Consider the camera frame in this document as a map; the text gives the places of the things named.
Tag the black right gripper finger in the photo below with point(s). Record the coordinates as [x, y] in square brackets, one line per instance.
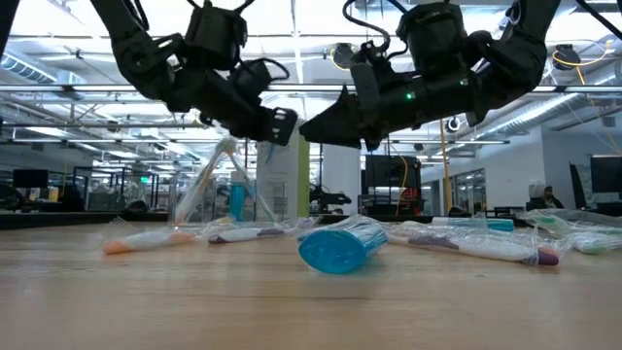
[340, 135]
[345, 109]

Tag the blue toothbrush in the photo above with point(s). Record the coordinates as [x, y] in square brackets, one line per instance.
[500, 225]
[237, 201]

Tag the orange toothbrush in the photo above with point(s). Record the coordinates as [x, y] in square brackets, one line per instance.
[146, 239]

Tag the green toothbrush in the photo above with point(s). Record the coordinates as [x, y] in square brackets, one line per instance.
[549, 222]
[201, 182]
[595, 249]

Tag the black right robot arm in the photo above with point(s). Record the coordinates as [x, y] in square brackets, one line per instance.
[510, 63]

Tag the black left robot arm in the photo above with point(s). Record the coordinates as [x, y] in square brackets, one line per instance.
[141, 58]

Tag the black background robot arm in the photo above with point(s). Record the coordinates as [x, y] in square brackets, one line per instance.
[330, 199]

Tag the long ceiling light strip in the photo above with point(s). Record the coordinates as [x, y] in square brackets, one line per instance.
[311, 88]

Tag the white round column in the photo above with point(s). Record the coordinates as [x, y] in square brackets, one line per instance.
[342, 180]

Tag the black equipment rack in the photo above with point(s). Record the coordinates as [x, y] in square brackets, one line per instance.
[391, 172]

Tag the white canister with green label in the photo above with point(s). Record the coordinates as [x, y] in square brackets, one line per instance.
[284, 185]

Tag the clear plastic cup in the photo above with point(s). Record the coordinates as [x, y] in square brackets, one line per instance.
[214, 209]

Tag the purple toothbrush in clear wrapper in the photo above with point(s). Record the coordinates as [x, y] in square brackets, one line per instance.
[243, 235]
[481, 249]

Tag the blue toothpaste tube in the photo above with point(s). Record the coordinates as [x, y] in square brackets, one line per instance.
[340, 250]

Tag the person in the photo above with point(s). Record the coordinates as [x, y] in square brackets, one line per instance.
[548, 197]

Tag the yellow container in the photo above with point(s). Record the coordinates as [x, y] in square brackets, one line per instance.
[53, 194]

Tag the black computer monitor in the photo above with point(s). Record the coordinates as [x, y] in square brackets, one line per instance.
[607, 175]
[30, 179]

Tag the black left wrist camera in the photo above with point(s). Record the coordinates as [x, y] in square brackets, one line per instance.
[250, 80]

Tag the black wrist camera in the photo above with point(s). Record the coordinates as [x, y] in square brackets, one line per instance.
[250, 80]
[374, 52]

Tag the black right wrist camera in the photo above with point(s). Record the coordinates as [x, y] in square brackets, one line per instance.
[374, 52]

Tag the silver ceiling air duct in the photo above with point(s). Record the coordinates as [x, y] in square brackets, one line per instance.
[534, 114]
[24, 68]

